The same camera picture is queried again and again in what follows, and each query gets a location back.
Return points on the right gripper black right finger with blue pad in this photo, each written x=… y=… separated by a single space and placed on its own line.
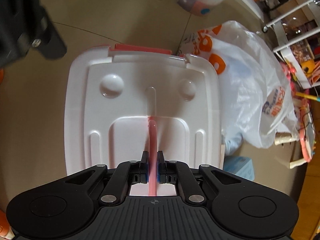
x=213 y=204

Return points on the white lid pink handle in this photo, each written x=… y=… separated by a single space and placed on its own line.
x=111 y=95

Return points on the white plastic shopping bag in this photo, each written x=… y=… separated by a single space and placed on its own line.
x=255 y=94

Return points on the blue white toy box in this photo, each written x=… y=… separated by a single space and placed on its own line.
x=239 y=166

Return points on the pink children's play table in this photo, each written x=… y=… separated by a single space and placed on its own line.
x=306 y=133

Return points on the pink plastic storage bin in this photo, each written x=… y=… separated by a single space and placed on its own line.
x=126 y=49

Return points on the white rolling cart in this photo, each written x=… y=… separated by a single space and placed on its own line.
x=296 y=26

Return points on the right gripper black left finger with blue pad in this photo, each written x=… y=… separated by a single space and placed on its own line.
x=64 y=207

